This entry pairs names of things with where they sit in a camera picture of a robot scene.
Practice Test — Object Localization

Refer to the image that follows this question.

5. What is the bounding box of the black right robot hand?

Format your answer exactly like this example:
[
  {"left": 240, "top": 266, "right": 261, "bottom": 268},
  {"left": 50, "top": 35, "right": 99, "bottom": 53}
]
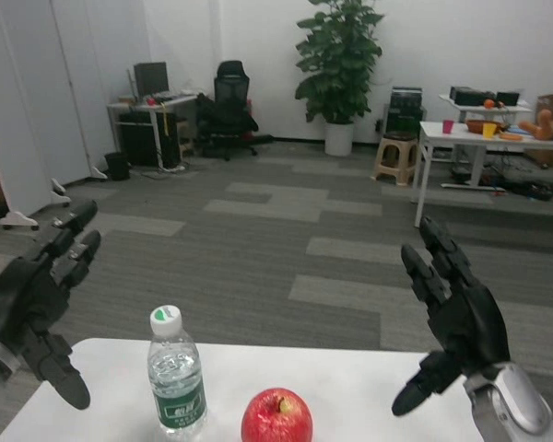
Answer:
[{"left": 390, "top": 215, "right": 512, "bottom": 418}]

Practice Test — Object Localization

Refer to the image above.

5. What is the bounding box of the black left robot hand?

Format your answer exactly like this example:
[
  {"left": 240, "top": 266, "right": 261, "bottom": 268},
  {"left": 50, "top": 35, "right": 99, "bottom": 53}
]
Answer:
[{"left": 0, "top": 199, "right": 102, "bottom": 411}]

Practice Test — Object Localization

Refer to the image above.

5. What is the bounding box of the clear plastic water bottle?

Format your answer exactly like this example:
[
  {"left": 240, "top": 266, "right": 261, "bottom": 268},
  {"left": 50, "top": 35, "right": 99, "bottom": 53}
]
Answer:
[{"left": 147, "top": 304, "right": 209, "bottom": 436}]

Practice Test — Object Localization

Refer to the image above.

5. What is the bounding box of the white partition panel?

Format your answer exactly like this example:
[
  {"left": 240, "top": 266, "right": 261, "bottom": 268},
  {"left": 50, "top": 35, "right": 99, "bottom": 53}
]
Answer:
[
  {"left": 0, "top": 0, "right": 41, "bottom": 231},
  {"left": 0, "top": 0, "right": 110, "bottom": 208}
]

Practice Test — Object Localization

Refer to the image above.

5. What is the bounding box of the black waste bin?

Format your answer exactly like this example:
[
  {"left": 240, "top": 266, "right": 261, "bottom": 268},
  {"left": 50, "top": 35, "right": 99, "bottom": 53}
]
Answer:
[{"left": 103, "top": 151, "right": 133, "bottom": 181}]

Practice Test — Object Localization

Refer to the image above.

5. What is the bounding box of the beige plastic stool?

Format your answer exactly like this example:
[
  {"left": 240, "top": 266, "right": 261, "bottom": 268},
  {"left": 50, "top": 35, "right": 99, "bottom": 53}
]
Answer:
[{"left": 371, "top": 131, "right": 420, "bottom": 187}]

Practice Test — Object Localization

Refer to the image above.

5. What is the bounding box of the white table with thin legs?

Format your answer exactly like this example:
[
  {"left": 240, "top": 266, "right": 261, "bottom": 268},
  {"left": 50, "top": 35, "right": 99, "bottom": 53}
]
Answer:
[{"left": 412, "top": 120, "right": 553, "bottom": 229}]

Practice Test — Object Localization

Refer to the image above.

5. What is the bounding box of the brown bowl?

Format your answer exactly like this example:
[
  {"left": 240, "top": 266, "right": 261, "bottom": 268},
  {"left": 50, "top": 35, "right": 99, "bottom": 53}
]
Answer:
[{"left": 465, "top": 118, "right": 507, "bottom": 135}]

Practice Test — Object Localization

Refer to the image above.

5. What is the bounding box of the orange plush toy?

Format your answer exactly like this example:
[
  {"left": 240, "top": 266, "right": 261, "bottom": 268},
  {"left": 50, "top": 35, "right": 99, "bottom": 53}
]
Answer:
[{"left": 518, "top": 110, "right": 553, "bottom": 142}]

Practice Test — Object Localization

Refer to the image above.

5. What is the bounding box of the white desk with T-foot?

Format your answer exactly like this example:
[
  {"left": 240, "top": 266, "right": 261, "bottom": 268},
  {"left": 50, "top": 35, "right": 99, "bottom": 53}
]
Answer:
[{"left": 439, "top": 93, "right": 534, "bottom": 192}]

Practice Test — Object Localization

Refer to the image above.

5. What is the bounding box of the red apple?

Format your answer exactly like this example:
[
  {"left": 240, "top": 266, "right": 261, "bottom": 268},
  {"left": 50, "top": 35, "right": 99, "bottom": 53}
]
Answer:
[{"left": 240, "top": 387, "right": 314, "bottom": 442}]

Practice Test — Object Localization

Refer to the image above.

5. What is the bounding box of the black equipment stack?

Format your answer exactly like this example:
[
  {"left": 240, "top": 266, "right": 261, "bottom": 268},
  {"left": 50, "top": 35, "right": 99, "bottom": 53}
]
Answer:
[{"left": 384, "top": 86, "right": 426, "bottom": 139}]

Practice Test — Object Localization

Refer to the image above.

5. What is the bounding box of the white plant pot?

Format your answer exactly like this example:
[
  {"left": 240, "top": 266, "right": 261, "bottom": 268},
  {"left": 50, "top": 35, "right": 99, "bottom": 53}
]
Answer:
[{"left": 324, "top": 121, "right": 356, "bottom": 157}]

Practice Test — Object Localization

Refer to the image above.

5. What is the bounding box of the large black equipment box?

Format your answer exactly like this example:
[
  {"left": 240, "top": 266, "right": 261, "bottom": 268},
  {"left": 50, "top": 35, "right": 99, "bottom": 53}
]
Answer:
[{"left": 450, "top": 86, "right": 494, "bottom": 106}]

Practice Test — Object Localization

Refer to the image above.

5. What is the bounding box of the white computer desk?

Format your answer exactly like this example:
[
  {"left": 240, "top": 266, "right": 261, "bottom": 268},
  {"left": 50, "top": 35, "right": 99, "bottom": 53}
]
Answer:
[{"left": 106, "top": 93, "right": 199, "bottom": 169}]

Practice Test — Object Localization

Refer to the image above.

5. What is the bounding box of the black monitor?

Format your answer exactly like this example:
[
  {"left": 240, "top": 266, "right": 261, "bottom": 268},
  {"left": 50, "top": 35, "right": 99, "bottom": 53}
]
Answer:
[{"left": 132, "top": 62, "right": 171, "bottom": 98}]

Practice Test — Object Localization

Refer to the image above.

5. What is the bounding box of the black office chair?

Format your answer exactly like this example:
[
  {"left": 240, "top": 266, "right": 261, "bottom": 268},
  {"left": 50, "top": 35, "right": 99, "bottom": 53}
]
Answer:
[{"left": 195, "top": 59, "right": 274, "bottom": 162}]

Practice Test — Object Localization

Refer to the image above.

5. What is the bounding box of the green leafy plant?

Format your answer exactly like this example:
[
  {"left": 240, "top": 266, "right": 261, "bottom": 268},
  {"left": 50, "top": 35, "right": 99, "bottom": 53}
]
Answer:
[{"left": 294, "top": 0, "right": 386, "bottom": 125}]

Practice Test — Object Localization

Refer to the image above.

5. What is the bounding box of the black cable tangle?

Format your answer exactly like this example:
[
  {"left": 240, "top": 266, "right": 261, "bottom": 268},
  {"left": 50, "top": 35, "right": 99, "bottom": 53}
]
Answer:
[{"left": 488, "top": 181, "right": 553, "bottom": 203}]

